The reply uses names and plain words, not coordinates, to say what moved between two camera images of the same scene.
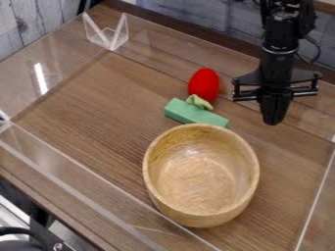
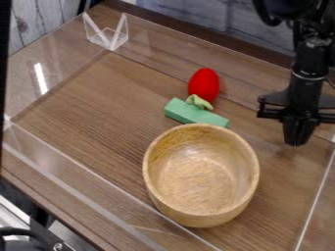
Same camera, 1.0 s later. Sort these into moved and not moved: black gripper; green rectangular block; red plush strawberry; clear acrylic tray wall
Moved: black gripper
Not moved: green rectangular block; clear acrylic tray wall; red plush strawberry
